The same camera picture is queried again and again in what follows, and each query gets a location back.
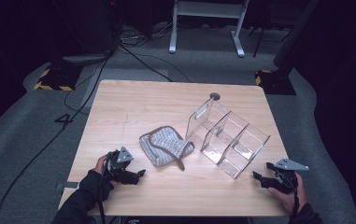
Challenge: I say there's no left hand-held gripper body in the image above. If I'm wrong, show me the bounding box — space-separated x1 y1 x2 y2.
105 147 134 185

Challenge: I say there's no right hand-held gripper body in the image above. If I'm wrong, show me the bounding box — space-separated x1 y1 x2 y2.
268 158 310 195

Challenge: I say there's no grey striped cloth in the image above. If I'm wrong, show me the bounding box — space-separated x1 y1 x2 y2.
138 125 196 172

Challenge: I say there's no clear acrylic organizer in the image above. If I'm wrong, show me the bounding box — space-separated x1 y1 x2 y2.
184 96 272 180

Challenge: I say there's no person's left hand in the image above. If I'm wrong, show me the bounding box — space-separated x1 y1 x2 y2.
93 154 120 189

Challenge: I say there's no person's right hand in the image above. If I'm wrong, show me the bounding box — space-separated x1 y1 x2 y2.
266 172 308 215

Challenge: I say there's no black yellow striped stand base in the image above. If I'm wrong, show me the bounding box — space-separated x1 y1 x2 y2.
34 63 84 92
254 69 297 96

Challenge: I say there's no grey round stand base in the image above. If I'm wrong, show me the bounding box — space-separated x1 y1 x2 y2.
61 53 110 67

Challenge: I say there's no black tripod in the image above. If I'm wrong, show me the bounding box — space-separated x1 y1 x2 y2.
252 17 292 59

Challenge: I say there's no dark slanted pole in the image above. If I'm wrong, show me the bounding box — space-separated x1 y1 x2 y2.
272 0 321 78

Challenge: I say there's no right hand-held gripper cable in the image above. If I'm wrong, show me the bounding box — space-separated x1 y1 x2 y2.
292 173 302 217

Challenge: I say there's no grey metal table bracket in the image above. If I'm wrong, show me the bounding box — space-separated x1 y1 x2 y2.
55 181 80 191

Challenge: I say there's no long black floor cable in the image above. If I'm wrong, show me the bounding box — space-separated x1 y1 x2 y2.
0 57 111 224

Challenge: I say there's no white desk frame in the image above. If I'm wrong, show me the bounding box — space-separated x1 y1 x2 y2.
168 0 250 59

